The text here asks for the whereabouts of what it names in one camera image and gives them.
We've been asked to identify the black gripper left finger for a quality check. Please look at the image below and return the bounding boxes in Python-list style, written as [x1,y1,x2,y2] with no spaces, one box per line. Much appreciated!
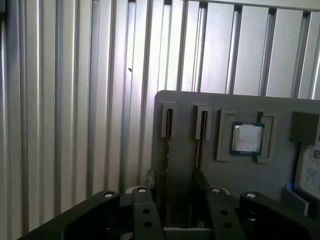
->
[17,187,165,240]

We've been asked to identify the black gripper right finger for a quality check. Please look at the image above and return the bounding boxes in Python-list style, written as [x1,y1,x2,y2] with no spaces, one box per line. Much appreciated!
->
[192,171,320,240]

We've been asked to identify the grey parts rack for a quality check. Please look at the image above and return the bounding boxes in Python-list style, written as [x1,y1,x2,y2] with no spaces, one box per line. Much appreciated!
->
[151,89,320,240]

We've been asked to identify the silver CPU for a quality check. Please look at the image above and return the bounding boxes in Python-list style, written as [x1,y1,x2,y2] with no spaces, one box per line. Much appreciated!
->
[231,121,265,157]

